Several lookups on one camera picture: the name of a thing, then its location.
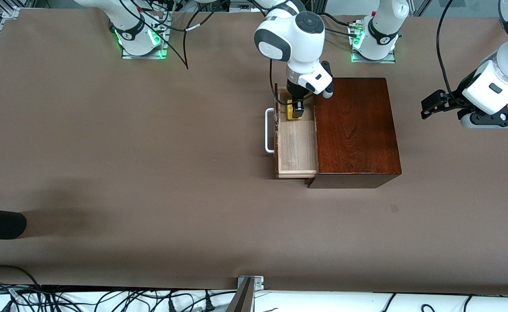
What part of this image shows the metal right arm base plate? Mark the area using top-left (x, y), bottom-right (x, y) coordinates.
top-left (122, 13), bottom-right (169, 60)

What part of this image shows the wooden drawer with white handle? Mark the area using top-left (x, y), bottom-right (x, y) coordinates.
top-left (265, 83), bottom-right (319, 179)

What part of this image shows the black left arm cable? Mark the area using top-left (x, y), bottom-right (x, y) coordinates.
top-left (436, 0), bottom-right (467, 98)

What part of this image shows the silver device box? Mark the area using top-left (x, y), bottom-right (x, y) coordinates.
top-left (229, 0), bottom-right (261, 13)

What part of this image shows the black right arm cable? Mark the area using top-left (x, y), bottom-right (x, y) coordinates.
top-left (120, 0), bottom-right (220, 70)

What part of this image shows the dark brown wooden cabinet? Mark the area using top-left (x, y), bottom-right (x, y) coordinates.
top-left (305, 78), bottom-right (403, 189)

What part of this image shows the black cable on table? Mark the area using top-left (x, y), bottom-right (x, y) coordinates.
top-left (321, 12), bottom-right (363, 36)

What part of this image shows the black looped cable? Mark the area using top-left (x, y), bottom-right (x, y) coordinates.
top-left (0, 265), bottom-right (42, 299)

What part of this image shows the metal mount bracket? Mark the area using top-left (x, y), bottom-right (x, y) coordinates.
top-left (226, 276), bottom-right (265, 312)

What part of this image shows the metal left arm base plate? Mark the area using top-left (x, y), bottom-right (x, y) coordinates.
top-left (352, 19), bottom-right (397, 64)

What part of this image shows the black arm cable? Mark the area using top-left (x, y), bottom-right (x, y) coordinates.
top-left (120, 0), bottom-right (220, 70)
top-left (436, 0), bottom-right (467, 98)

